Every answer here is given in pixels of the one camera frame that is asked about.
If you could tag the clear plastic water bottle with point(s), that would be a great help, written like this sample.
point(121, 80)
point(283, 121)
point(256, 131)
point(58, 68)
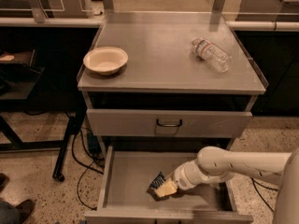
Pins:
point(215, 58)

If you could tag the grey upper drawer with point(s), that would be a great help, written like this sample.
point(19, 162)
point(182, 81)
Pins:
point(210, 124)

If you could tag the white paper bowl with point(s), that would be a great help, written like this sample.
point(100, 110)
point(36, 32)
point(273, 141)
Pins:
point(105, 61)

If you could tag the blue rxbar wrapper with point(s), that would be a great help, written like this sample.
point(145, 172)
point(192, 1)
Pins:
point(154, 185)

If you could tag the dark shoe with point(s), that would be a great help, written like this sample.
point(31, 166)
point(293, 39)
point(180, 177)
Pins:
point(25, 210)

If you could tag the black drawer handle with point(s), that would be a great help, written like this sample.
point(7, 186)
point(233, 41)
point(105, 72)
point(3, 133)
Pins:
point(168, 124)

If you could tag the grey drawer cabinet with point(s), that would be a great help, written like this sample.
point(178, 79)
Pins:
point(162, 73)

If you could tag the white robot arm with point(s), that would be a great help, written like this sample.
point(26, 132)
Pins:
point(216, 165)

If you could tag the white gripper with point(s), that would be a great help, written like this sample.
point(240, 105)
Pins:
point(180, 175)

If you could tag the open grey middle drawer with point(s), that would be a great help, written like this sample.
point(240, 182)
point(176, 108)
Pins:
point(124, 197)

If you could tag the black table frame left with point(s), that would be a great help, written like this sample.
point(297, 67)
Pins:
point(25, 88)

